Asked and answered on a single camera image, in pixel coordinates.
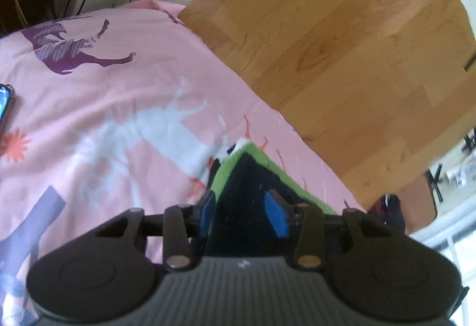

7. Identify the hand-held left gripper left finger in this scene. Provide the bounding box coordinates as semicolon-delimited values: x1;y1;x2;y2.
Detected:
95;191;217;272

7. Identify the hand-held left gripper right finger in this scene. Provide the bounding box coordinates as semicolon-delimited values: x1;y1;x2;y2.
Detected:
264;189;405;269

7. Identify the green navy striped knit sweater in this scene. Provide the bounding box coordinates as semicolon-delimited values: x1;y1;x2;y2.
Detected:
206;140;348;260

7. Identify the pink printed bed sheet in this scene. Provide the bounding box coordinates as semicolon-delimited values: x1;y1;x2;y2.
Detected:
0;0;367;326

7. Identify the black metal stand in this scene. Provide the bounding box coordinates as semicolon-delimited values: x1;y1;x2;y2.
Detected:
424;161;449;205

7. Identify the wooden headboard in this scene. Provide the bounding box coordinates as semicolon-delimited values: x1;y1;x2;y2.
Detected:
178;0;476;224

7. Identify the smartphone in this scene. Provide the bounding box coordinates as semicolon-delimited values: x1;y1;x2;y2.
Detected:
0;84;15;126

